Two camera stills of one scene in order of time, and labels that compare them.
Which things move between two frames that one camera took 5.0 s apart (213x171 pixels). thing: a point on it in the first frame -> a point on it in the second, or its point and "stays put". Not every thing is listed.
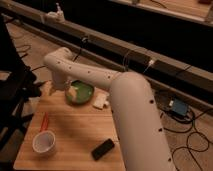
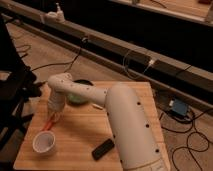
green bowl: [84, 93] stays put
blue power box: [180, 107] stays put
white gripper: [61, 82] -> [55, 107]
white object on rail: [57, 15] stays put
